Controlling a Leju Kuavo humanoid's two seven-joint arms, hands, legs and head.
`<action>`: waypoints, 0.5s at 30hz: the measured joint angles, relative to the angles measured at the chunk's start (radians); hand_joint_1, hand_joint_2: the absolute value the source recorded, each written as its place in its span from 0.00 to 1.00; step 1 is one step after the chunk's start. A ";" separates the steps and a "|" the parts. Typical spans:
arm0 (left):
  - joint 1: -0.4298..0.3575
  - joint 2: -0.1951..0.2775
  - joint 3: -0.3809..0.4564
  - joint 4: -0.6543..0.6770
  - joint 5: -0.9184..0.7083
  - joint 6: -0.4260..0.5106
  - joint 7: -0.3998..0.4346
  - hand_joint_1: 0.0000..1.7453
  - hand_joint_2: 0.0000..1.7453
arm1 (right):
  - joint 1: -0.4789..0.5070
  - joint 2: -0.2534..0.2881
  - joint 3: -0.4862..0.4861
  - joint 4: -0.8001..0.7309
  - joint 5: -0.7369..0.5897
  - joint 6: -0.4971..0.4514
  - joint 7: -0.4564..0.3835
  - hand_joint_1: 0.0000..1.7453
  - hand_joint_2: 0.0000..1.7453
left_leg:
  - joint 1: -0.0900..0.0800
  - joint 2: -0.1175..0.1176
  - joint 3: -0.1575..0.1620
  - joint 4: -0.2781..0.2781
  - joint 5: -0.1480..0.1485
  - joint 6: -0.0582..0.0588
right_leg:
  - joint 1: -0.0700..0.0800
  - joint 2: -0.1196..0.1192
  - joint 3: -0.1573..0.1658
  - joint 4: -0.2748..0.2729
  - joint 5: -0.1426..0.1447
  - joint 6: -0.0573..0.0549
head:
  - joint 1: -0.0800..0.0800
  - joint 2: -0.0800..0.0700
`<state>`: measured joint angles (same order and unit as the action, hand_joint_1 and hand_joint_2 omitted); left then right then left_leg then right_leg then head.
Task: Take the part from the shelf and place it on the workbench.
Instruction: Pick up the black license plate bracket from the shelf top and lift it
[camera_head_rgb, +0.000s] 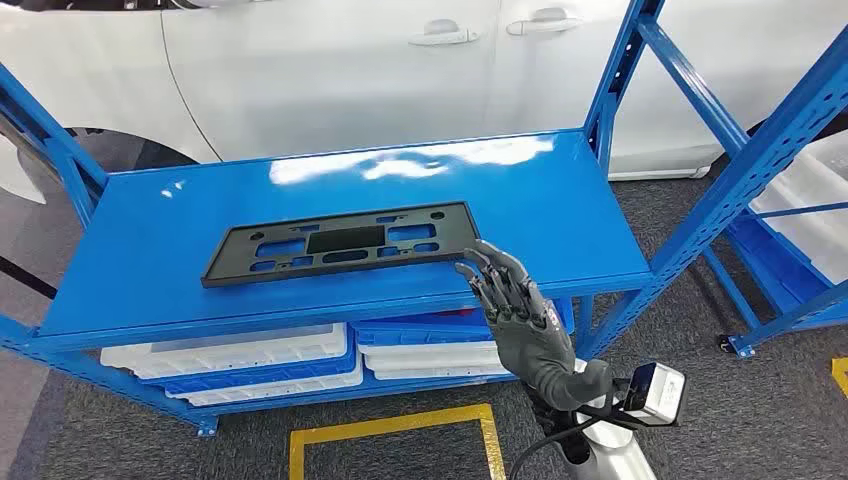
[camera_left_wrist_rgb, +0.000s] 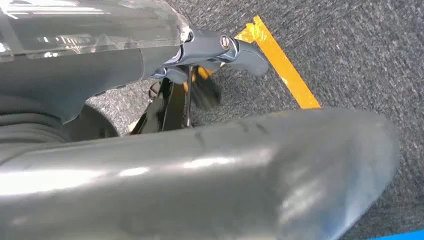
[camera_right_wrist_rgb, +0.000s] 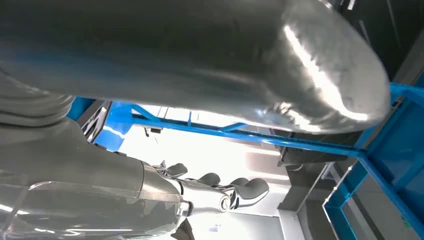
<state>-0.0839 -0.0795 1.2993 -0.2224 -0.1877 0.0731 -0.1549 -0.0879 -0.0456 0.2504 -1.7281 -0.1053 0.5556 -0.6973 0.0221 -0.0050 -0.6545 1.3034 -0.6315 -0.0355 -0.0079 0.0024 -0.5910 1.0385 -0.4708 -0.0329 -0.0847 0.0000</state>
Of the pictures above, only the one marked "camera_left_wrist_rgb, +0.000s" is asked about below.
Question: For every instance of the blue steel shelf rack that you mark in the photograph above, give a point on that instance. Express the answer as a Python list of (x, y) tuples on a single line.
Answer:
[(407, 236)]

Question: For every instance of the yellow floor tape square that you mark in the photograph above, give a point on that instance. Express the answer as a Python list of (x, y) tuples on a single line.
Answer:
[(281, 63)]

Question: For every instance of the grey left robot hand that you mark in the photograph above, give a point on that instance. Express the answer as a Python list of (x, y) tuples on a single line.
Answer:
[(198, 185)]

